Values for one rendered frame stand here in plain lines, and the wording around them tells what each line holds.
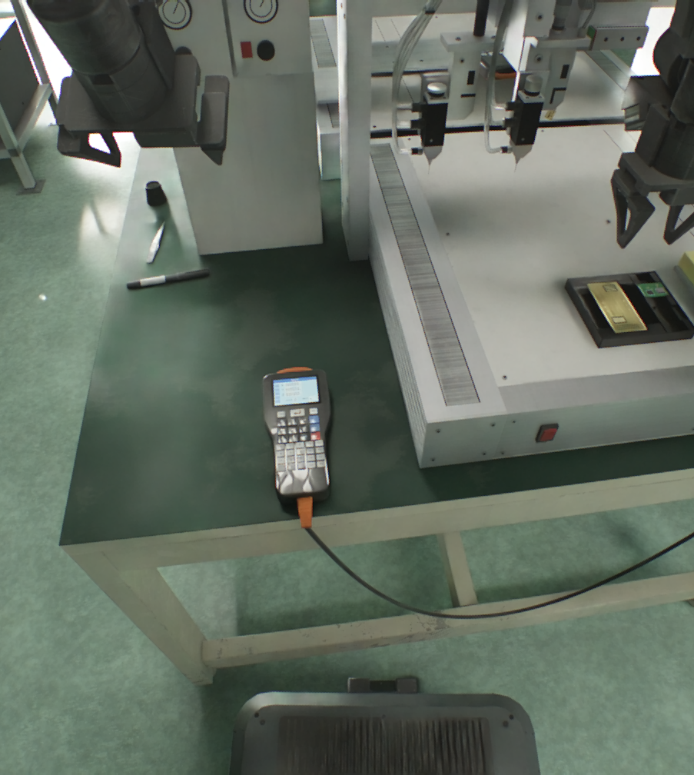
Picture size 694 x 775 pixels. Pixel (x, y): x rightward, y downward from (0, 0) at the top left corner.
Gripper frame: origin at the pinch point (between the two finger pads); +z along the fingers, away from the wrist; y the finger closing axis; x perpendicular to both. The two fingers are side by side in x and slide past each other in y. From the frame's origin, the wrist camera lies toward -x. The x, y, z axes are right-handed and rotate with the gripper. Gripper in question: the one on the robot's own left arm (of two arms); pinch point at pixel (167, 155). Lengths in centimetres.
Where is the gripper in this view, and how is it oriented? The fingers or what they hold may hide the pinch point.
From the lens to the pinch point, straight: 59.9
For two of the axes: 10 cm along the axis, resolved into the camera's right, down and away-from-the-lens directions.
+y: -10.0, 0.0, 0.2
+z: 0.2, 1.6, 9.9
